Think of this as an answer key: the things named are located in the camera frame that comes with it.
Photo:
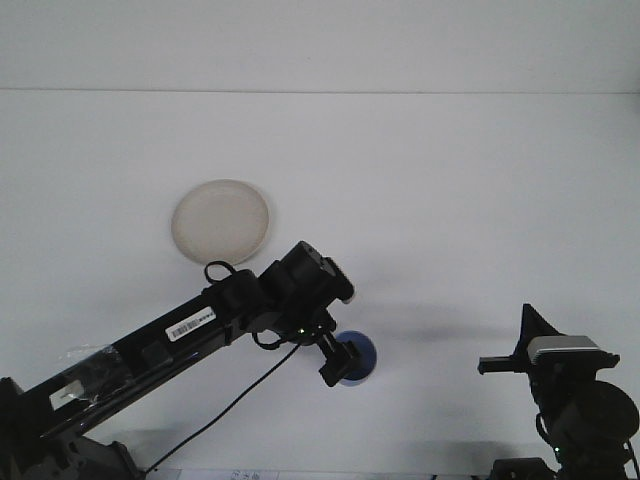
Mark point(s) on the pale blue cup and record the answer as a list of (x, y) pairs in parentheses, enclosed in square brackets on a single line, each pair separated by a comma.
[(366, 357)]

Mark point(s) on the pale round plate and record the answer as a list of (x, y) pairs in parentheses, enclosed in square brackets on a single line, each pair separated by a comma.
[(220, 222)]

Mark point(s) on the white printed paper sheet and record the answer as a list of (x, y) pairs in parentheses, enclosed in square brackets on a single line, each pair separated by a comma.
[(240, 475)]

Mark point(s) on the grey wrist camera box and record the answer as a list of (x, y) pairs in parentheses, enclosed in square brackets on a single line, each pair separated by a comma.
[(562, 347), (340, 280)]

